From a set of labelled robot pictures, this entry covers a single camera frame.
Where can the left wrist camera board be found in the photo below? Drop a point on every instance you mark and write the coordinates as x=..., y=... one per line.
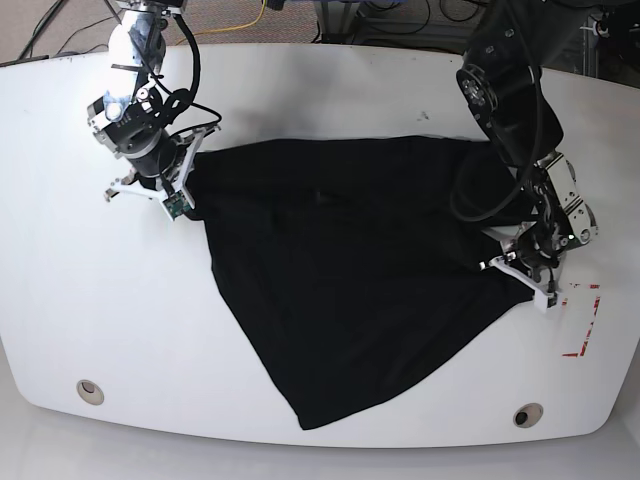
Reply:
x=544, y=302

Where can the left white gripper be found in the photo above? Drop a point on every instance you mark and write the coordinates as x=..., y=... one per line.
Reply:
x=520, y=259

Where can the black t-shirt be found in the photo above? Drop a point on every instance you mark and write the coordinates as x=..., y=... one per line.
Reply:
x=344, y=266

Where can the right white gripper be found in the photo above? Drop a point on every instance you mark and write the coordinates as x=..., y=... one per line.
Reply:
x=160, y=163

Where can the left table cable grommet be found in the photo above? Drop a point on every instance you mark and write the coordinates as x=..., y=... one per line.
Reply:
x=90, y=392

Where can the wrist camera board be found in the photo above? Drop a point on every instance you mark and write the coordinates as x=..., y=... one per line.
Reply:
x=544, y=302
x=177, y=205

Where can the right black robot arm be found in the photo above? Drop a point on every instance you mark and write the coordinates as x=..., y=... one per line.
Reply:
x=132, y=116

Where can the right table cable grommet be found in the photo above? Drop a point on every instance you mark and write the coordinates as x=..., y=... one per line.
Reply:
x=528, y=415

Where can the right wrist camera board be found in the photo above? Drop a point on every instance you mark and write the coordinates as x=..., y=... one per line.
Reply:
x=177, y=205

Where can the table cable grommet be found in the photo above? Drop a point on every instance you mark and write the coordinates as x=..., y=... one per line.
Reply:
x=528, y=415
x=90, y=392

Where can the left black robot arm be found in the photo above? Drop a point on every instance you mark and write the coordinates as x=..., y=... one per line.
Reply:
x=500, y=79

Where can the red tape rectangle marking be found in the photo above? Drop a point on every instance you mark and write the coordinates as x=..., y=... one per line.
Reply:
x=578, y=315

